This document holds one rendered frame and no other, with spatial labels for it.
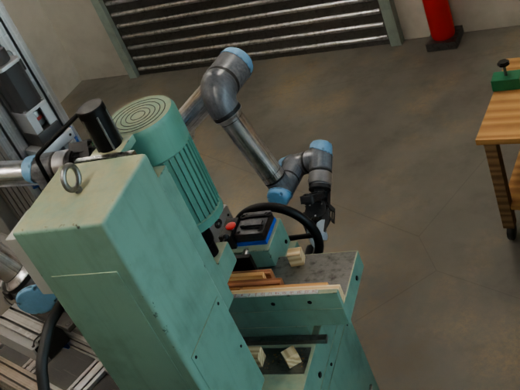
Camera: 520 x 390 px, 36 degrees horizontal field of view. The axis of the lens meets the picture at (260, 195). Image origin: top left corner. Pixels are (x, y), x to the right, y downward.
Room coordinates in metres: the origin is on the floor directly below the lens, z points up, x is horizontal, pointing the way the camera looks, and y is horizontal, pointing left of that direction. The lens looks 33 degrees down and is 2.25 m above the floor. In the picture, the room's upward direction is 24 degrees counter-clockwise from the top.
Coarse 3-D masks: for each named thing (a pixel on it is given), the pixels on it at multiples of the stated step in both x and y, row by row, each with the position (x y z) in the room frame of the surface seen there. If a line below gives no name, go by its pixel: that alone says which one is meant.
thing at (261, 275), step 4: (248, 272) 1.67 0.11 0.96; (252, 272) 1.67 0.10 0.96; (256, 272) 1.66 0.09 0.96; (260, 272) 1.65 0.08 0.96; (232, 276) 1.69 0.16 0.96; (236, 276) 1.68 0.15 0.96; (240, 276) 1.67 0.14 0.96; (244, 276) 1.67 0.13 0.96; (248, 276) 1.66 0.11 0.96; (252, 276) 1.65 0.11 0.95; (256, 276) 1.65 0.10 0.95; (260, 276) 1.64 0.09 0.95; (264, 276) 1.65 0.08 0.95; (228, 280) 1.69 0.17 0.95; (232, 280) 1.69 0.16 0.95; (236, 280) 1.68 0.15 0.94
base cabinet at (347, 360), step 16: (336, 336) 1.59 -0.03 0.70; (352, 336) 1.66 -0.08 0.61; (336, 352) 1.56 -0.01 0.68; (352, 352) 1.63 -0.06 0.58; (336, 368) 1.52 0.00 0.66; (352, 368) 1.59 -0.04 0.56; (368, 368) 1.68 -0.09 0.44; (336, 384) 1.49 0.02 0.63; (352, 384) 1.56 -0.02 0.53; (368, 384) 1.64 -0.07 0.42
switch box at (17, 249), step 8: (16, 224) 1.47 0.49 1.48; (8, 240) 1.42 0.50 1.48; (16, 240) 1.41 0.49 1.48; (16, 248) 1.42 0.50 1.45; (16, 256) 1.43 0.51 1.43; (24, 256) 1.41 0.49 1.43; (24, 264) 1.42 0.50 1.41; (32, 264) 1.41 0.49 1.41; (32, 272) 1.42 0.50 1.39; (40, 280) 1.42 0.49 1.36; (40, 288) 1.42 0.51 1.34; (48, 288) 1.41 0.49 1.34
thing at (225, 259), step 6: (222, 246) 1.67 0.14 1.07; (228, 246) 1.68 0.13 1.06; (222, 252) 1.65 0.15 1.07; (228, 252) 1.67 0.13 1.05; (216, 258) 1.63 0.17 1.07; (222, 258) 1.64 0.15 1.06; (228, 258) 1.66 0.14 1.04; (234, 258) 1.68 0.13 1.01; (222, 264) 1.63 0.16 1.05; (228, 264) 1.65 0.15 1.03; (234, 264) 1.67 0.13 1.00; (222, 270) 1.62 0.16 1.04; (228, 270) 1.64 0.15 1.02; (228, 276) 1.63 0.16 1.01
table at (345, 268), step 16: (320, 256) 1.68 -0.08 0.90; (336, 256) 1.66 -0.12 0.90; (352, 256) 1.63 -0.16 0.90; (288, 272) 1.68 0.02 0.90; (304, 272) 1.65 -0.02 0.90; (320, 272) 1.62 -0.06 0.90; (336, 272) 1.60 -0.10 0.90; (352, 272) 1.57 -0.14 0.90; (352, 288) 1.54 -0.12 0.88; (352, 304) 1.51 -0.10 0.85; (240, 320) 1.61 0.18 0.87; (256, 320) 1.59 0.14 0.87; (272, 320) 1.56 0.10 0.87; (288, 320) 1.54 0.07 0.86; (304, 320) 1.52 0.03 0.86; (320, 320) 1.50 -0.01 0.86; (336, 320) 1.48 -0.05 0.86
